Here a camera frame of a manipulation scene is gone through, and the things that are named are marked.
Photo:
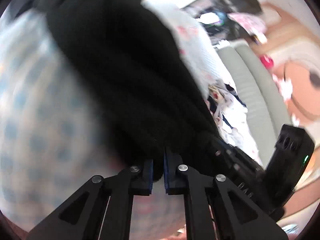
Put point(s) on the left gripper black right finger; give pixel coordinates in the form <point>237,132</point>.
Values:
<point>214,207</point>

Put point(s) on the pile of light clothes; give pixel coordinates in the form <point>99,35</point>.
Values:
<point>230,115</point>

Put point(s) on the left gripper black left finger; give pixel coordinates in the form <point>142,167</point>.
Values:
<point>100,209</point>

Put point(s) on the blue checkered cartoon blanket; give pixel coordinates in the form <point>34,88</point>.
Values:
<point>52,130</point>

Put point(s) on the black fleece garment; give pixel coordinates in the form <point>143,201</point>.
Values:
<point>130,60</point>

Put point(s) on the grey padded headboard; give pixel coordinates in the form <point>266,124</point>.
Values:
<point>267,112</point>

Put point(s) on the dark cluttered desk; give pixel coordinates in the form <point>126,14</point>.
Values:
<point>215,17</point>

